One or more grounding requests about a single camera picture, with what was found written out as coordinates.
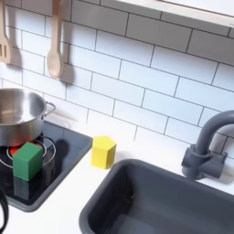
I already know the steel pot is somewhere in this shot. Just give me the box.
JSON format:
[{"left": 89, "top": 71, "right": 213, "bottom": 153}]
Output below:
[{"left": 0, "top": 88, "right": 57, "bottom": 148}]

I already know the wooden slotted spatula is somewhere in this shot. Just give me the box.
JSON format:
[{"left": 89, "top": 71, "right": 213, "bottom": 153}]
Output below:
[{"left": 0, "top": 0, "right": 12, "bottom": 65}]

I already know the green wooden block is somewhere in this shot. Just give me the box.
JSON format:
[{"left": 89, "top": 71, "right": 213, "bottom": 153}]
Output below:
[{"left": 12, "top": 142, "right": 44, "bottom": 182}]

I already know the yellow pentagon wooden block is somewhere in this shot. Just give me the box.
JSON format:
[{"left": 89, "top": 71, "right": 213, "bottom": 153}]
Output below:
[{"left": 90, "top": 135, "right": 118, "bottom": 170}]

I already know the thin black cable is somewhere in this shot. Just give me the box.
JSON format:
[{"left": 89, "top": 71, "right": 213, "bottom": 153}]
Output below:
[{"left": 0, "top": 187, "right": 10, "bottom": 234}]

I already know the grey tap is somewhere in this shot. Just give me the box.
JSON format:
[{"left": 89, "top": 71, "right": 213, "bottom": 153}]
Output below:
[{"left": 181, "top": 110, "right": 234, "bottom": 181}]

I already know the wooden spoon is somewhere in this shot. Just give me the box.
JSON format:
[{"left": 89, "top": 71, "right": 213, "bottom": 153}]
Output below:
[{"left": 46, "top": 0, "right": 66, "bottom": 80}]

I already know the grey sink basin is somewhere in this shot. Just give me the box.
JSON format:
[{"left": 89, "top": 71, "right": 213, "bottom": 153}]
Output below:
[{"left": 79, "top": 158, "right": 234, "bottom": 234}]

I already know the white wall shelf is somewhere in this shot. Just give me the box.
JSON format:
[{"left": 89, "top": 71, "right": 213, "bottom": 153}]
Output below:
[{"left": 117, "top": 0, "right": 234, "bottom": 28}]

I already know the black stove top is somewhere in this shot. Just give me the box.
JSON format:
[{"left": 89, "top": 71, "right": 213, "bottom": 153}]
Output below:
[{"left": 0, "top": 120, "right": 94, "bottom": 213}]

